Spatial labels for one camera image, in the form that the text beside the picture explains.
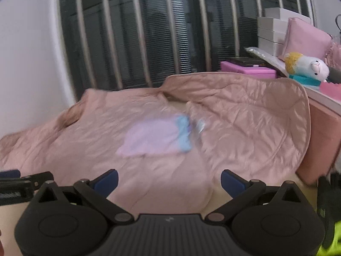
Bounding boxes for pink quilted blanket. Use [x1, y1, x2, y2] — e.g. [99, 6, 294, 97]
[0, 73, 312, 214]

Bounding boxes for grey patterned flat packet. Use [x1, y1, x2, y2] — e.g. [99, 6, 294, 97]
[245, 47, 288, 70]

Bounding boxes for black looped strap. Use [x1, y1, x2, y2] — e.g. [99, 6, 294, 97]
[334, 13, 341, 43]

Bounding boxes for pink foam piece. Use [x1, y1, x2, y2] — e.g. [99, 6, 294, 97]
[319, 81, 341, 94]

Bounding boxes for window with white bars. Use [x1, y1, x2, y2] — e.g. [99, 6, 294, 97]
[57, 0, 317, 102]

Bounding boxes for pink sheer bag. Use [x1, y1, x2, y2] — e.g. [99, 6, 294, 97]
[324, 40, 341, 70]

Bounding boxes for black and neon green clothes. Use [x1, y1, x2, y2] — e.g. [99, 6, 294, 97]
[316, 173, 341, 256]

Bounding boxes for black flat case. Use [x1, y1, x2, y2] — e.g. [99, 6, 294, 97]
[226, 57, 267, 67]

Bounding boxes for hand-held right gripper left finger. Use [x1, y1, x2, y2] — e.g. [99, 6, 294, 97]
[32, 169, 135, 224]

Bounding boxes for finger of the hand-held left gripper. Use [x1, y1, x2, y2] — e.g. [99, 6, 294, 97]
[0, 169, 21, 179]
[0, 172, 54, 192]

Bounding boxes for pink and blue garment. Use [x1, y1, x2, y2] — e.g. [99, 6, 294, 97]
[116, 115, 192, 158]

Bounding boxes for pink pillow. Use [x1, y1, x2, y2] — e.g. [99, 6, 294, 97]
[280, 17, 333, 64]

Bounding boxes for pink headboard with white ledge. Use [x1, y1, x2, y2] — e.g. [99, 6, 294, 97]
[277, 59, 341, 185]

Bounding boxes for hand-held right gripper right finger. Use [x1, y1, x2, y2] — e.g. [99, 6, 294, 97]
[206, 169, 307, 224]

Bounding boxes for white plush toy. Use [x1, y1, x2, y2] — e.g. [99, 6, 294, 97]
[284, 52, 331, 90]

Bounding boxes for pink box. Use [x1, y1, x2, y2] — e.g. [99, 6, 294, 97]
[221, 61, 277, 79]

